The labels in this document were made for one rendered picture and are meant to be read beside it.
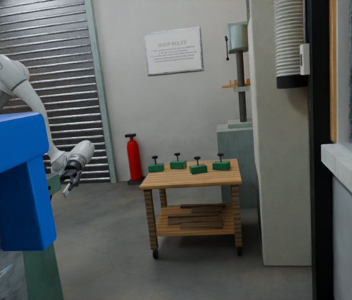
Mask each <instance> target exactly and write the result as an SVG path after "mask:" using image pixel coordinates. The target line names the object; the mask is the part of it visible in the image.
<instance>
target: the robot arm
mask: <svg viewBox="0 0 352 300"><path fill-rule="evenodd" d="M29 79H30V73H29V71H28V69H27V67H26V66H25V65H23V64H22V63H20V62H18V61H13V60H11V59H9V58H8V57H6V56H5V55H2V54H0V112H1V110H2V109H3V107H4V106H5V104H6V103H7V102H8V100H9V99H10V98H11V97H12V96H15V95H17V96H18V97H19V98H20V99H22V100H23V101H24V102H25V103H26V104H27V105H29V107H30V108H31V109H32V111H33V112H37V113H40V114H42V115H43V117H44V119H45V125H46V132H47V136H48V142H49V151H48V152H47V154H48V155H49V157H50V159H51V165H52V166H51V173H58V174H59V177H60V182H62V181H65V180H66V179H70V183H69V184H68V185H67V187H66V188H65V189H64V191H63V195H64V197H65V198H66V196H67V195H68V193H69V192H70V191H71V190H72V188H73V187H75V186H76V187H77V186H78V185H79V182H80V178H81V177H82V176H83V174H82V170H83V168H84V167H85V165H86V164H87V163H88V162H89V161H90V160H91V158H92V156H93V154H94V151H95V146H94V145H93V143H92V142H90V141H88V140H84V141H82V142H80V143H79V144H78V145H77V146H75V147H74V148H73V149H72V150H71V151H70V152H69V153H67V152H65V151H60V150H58V149H57V148H56V147H55V145H54V144H53V141H52V137H51V131H50V128H49V121H48V116H47V113H46V109H45V107H44V105H43V103H42V101H41V99H40V98H39V97H38V95H37V93H36V92H35V90H34V89H33V88H32V86H31V84H30V83H29ZM75 176H76V179H75V181H74V177H75Z"/></svg>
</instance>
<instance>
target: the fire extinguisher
mask: <svg viewBox="0 0 352 300"><path fill-rule="evenodd" d="M135 136H136V133H133V134H126V135H125V137H126V138H130V141H128V143H127V155H128V160H129V168H130V178H131V179H130V180H129V181H128V182H127V183H128V185H141V183H142V182H143V181H144V179H145V178H146V176H142V170H141V161H140V155H139V146H138V144H137V142H136V141H135V140H133V137H135Z"/></svg>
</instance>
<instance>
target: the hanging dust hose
mask: <svg viewBox="0 0 352 300"><path fill-rule="evenodd" d="M273 3H275V4H274V5H273V6H274V7H275V8H274V9H273V10H275V12H274V14H275V15H274V18H275V19H274V21H275V23H274V25H276V26H275V27H274V28H275V29H276V30H275V31H274V32H276V33H275V36H276V37H275V39H277V40H275V42H276V43H277V44H276V45H275V46H277V47H276V48H275V49H276V50H277V51H276V52H275V53H277V54H276V55H275V56H276V57H277V58H276V59H275V60H277V62H275V63H277V65H276V67H278V68H277V69H276V70H277V72H276V74H278V75H277V76H276V77H277V78H276V87H277V88H278V89H288V88H301V87H306V86H308V75H301V72H300V45H302V44H303V0H274V1H273Z"/></svg>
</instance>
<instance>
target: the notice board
mask: <svg viewBox="0 0 352 300"><path fill-rule="evenodd" d="M143 37H144V47H145V57H146V63H147V73H148V76H152V75H158V74H169V73H180V72H186V71H197V70H203V58H202V50H201V35H200V27H192V28H187V29H178V30H169V31H164V32H155V33H146V34H143Z"/></svg>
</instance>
